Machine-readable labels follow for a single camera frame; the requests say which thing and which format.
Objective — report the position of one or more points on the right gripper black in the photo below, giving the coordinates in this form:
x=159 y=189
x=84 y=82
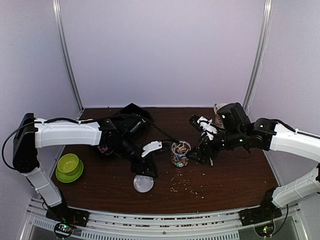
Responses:
x=206 y=145

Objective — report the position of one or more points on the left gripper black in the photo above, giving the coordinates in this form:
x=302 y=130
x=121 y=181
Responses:
x=145 y=164

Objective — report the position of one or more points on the green plate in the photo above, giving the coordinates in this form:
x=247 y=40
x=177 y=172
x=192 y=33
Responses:
x=69 y=178

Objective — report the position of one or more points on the left aluminium frame post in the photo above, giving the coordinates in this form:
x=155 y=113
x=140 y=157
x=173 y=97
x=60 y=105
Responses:
x=56 y=4

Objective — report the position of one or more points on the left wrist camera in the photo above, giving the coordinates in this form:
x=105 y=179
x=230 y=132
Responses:
x=155 y=147

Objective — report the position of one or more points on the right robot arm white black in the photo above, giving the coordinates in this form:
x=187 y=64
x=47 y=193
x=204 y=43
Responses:
x=267 y=134

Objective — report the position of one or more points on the ceramic mug coral pattern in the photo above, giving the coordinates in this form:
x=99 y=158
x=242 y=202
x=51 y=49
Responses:
x=217 y=121

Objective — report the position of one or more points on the aluminium frame post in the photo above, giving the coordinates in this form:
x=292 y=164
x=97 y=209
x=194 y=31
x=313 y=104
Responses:
x=260 y=51
x=56 y=4

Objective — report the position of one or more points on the clear plastic jar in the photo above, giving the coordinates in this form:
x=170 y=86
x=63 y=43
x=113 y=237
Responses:
x=179 y=151

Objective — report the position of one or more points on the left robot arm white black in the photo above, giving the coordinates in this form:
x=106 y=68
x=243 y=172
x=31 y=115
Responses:
x=35 y=133

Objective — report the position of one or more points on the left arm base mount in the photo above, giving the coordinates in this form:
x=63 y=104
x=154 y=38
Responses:
x=67 y=215

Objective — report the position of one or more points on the black three-compartment candy tray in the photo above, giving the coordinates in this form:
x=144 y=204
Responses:
x=121 y=131

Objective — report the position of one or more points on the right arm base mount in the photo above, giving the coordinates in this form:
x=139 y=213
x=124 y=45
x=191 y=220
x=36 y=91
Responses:
x=265 y=212

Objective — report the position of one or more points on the round metal jar lid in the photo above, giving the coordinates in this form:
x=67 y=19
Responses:
x=142 y=183

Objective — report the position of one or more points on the right aluminium frame post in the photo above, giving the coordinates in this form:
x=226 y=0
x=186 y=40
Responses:
x=260 y=51

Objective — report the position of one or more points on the green bowl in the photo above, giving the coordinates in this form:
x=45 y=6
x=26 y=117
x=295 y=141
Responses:
x=68 y=164

